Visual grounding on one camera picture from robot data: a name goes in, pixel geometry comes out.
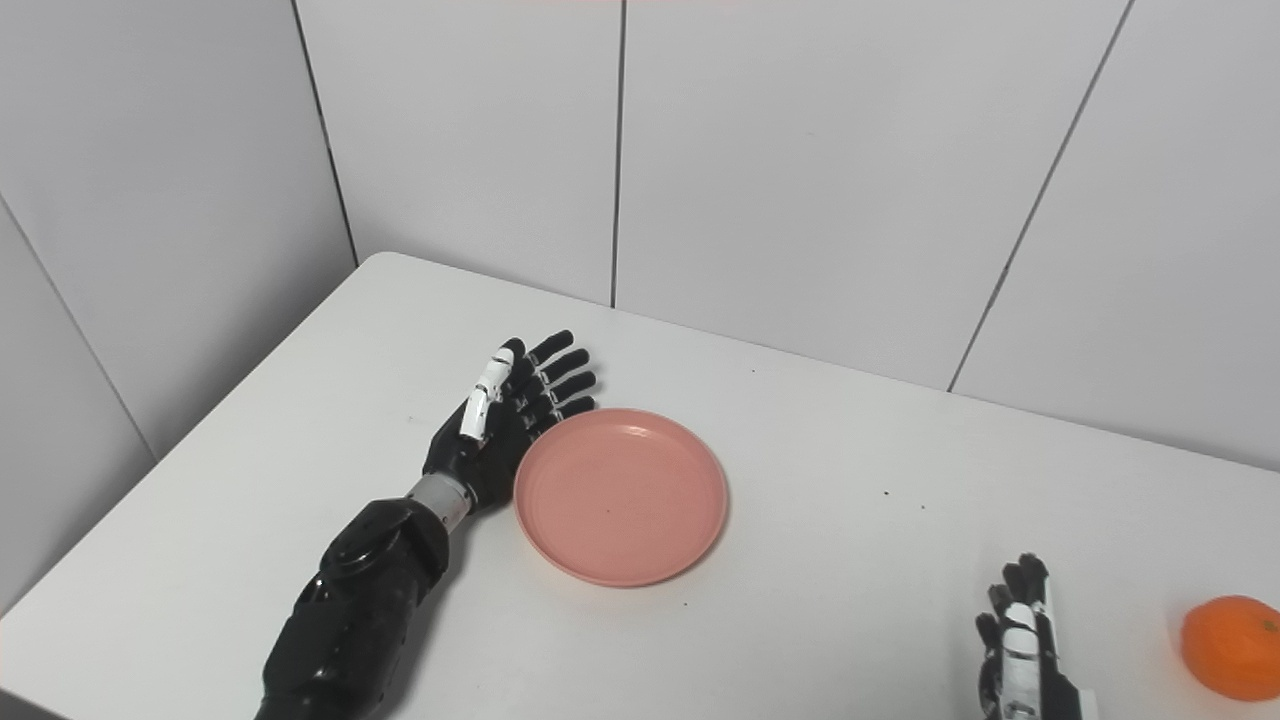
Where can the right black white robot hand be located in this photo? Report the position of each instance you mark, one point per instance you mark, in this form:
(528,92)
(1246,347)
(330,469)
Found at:
(1030,665)

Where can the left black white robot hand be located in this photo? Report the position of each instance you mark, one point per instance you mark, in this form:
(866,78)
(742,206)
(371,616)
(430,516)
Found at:
(490,450)

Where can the pink round plate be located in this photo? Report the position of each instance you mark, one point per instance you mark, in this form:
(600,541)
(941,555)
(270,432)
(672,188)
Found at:
(620,497)

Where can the orange fruit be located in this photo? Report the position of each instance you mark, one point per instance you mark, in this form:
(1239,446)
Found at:
(1232,648)

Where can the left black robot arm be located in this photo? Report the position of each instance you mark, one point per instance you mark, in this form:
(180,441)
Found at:
(360,600)

